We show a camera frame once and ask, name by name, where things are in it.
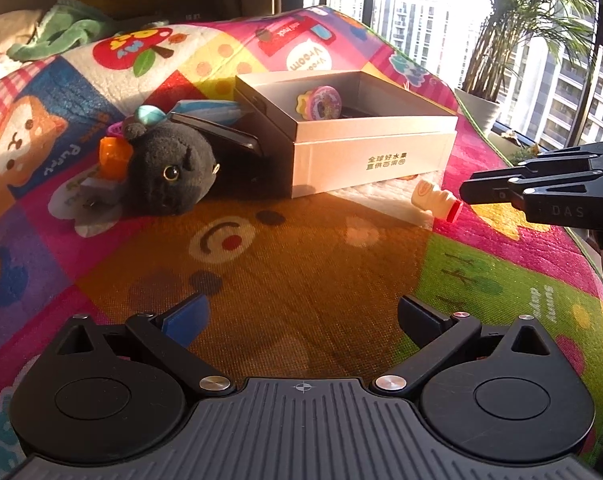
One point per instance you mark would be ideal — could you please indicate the white cardboard box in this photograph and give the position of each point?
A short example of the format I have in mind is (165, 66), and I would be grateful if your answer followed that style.
(371, 160)

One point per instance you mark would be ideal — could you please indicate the orange plastic toy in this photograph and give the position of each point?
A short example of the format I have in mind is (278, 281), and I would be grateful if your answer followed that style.
(114, 157)

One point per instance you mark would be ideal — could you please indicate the apartment buildings outside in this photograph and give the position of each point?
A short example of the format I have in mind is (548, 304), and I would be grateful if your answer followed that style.
(421, 25)

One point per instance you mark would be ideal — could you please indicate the small white red-capped bottle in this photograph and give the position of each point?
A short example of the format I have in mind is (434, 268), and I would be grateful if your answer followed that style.
(431, 200)

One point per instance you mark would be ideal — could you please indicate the green towel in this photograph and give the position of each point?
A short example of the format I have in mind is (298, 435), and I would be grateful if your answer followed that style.
(66, 30)

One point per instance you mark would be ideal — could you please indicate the purple donut toy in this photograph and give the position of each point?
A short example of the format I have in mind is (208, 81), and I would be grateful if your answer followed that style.
(324, 100)

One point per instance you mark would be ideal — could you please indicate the small pink toy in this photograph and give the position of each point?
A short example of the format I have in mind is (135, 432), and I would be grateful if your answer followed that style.
(115, 130)

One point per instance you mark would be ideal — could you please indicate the blue striped pouch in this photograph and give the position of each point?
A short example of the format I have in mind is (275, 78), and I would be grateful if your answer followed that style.
(206, 110)

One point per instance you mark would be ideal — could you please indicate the potted palm plant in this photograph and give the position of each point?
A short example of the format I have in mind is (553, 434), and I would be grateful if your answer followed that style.
(511, 25)

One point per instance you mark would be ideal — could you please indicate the teal round toy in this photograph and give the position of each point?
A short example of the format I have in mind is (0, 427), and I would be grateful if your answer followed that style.
(149, 115)

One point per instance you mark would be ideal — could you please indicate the beige pillow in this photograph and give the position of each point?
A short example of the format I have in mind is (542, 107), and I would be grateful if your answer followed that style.
(6, 30)

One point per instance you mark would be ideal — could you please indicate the white rectangular block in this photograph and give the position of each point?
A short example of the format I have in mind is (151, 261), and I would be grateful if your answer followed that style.
(101, 192)

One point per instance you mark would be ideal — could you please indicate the dark box lid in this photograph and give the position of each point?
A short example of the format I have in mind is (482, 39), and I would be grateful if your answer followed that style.
(221, 135)

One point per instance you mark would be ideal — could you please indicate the white plant pot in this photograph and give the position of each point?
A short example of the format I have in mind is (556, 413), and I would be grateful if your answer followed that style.
(476, 110)

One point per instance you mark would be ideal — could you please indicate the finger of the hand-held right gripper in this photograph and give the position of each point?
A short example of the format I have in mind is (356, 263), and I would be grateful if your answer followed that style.
(491, 187)
(561, 157)

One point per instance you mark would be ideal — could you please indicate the colourful printed play mat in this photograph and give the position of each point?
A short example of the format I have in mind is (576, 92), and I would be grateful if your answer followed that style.
(306, 260)

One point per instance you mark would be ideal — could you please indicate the black plush cat toy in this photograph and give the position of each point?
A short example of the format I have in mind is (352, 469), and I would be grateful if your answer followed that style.
(171, 170)

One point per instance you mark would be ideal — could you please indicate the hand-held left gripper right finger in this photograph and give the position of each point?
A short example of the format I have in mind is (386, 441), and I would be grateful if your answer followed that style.
(421, 320)

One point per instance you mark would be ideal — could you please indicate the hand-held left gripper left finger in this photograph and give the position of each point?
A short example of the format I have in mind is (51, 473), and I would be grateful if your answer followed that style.
(184, 317)

